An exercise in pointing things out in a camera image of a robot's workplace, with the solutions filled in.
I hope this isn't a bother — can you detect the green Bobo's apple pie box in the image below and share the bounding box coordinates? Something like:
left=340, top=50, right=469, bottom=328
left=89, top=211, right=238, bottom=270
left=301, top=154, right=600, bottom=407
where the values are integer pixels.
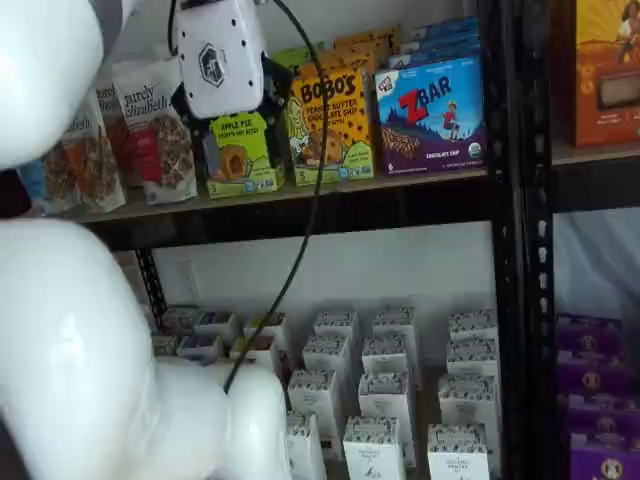
left=272, top=55, right=327, bottom=81
left=202, top=110, right=287, bottom=200
left=269, top=47, right=326, bottom=62

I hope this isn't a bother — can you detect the black metal shelving rack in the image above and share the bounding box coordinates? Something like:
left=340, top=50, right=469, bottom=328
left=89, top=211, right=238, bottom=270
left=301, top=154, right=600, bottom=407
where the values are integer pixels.
left=522, top=0, right=640, bottom=480
left=82, top=0, right=531, bottom=480

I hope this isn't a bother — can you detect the blue purple Zbar box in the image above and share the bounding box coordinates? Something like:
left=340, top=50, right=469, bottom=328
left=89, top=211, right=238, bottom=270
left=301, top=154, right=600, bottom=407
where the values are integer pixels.
left=388, top=47, right=484, bottom=71
left=374, top=55, right=487, bottom=176
left=399, top=33, right=481, bottom=52
left=412, top=17, right=480, bottom=40

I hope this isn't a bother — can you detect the orange label pumpkin granola bag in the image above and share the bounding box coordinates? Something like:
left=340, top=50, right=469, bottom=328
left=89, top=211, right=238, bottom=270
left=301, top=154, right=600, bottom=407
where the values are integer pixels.
left=42, top=87, right=126, bottom=214

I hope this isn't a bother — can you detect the purple cardboard box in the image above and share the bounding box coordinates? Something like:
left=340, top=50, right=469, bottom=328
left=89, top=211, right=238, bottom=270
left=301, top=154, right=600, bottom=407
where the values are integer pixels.
left=569, top=433, right=640, bottom=480
left=556, top=313, right=624, bottom=357
left=567, top=392, right=640, bottom=441
left=556, top=349, right=631, bottom=399

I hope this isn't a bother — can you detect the yellow Bobo's peanut butter box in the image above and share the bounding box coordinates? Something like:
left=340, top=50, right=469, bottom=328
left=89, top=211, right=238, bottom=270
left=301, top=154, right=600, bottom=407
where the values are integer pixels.
left=333, top=37, right=399, bottom=59
left=286, top=67, right=376, bottom=187
left=324, top=49, right=386, bottom=81
left=333, top=27, right=401, bottom=44

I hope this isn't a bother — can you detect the red label cranberry granola bag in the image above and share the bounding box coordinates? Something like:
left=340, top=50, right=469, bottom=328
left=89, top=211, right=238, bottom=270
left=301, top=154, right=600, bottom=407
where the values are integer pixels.
left=110, top=59, right=199, bottom=206

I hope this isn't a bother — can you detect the yellow label granola box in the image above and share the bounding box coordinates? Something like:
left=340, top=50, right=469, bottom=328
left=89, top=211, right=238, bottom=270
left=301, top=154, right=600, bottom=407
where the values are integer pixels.
left=243, top=312, right=290, bottom=351
left=228, top=335, right=280, bottom=374

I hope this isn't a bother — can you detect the green label granola box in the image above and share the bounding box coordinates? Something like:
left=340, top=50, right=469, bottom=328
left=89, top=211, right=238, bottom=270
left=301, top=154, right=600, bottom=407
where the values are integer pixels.
left=151, top=333, right=180, bottom=357

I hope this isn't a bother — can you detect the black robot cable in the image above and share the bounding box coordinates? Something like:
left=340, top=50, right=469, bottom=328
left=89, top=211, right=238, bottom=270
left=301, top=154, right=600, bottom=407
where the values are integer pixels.
left=223, top=0, right=330, bottom=394

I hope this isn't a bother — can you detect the white plastic sheet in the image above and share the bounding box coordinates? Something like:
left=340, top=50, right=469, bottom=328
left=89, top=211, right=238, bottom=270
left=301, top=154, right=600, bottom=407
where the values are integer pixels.
left=553, top=209, right=640, bottom=321

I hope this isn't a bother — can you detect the blue label granola box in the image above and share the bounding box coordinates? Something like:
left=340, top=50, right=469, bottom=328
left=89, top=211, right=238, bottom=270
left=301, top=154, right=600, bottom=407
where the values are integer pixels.
left=177, top=333, right=222, bottom=364
left=193, top=309, right=237, bottom=346

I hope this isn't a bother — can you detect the orange cardboard box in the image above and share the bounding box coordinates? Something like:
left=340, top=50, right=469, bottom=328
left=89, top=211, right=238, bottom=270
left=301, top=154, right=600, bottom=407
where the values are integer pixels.
left=569, top=0, right=640, bottom=149

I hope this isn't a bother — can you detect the white patterned pantry box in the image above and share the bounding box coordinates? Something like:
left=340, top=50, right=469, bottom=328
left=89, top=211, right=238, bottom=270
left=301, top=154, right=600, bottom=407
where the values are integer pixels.
left=427, top=423, right=490, bottom=480
left=284, top=412, right=329, bottom=480
left=301, top=335, right=352, bottom=386
left=445, top=338, right=500, bottom=381
left=438, top=373, right=501, bottom=436
left=372, top=306, right=419, bottom=351
left=357, top=372, right=416, bottom=431
left=447, top=308, right=500, bottom=346
left=287, top=369, right=339, bottom=441
left=342, top=415, right=416, bottom=480
left=313, top=310, right=360, bottom=351
left=360, top=336, right=410, bottom=386

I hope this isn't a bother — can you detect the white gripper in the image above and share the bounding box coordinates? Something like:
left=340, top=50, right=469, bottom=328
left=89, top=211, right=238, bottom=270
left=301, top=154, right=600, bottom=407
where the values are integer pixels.
left=171, top=0, right=296, bottom=170

